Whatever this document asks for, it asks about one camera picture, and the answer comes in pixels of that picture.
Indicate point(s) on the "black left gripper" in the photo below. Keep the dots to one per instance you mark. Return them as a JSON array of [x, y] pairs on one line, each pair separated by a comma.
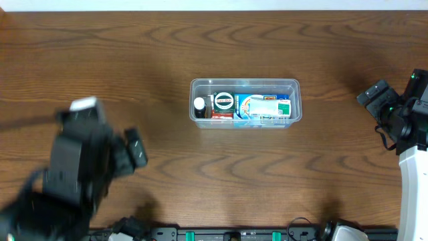
[[136, 146]]

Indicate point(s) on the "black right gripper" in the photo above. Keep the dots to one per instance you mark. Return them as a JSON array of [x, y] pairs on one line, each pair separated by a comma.
[[382, 104]]

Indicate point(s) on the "dark bottle white cap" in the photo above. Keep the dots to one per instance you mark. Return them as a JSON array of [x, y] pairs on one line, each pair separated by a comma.
[[200, 107]]

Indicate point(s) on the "red Panadol box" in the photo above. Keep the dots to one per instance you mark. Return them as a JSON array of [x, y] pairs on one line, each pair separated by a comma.
[[219, 115]]

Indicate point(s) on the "green Zam-Buk box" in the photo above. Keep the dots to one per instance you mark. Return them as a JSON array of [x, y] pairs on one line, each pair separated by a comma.
[[224, 102]]

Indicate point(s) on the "blue Koolfever box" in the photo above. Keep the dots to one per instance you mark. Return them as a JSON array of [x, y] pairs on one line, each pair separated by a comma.
[[242, 117]]

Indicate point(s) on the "white green Panadol box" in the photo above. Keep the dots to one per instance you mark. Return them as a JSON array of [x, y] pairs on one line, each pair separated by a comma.
[[270, 108]]

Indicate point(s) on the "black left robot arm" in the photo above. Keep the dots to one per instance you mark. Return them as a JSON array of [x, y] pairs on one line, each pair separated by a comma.
[[58, 202]]

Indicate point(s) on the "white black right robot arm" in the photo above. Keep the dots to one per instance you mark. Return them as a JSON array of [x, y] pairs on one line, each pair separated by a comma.
[[412, 154]]

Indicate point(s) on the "clear plastic container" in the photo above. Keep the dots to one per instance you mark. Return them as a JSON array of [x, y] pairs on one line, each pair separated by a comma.
[[204, 87]]

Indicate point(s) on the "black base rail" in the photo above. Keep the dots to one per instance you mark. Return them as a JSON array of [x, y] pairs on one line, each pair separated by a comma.
[[299, 229]]

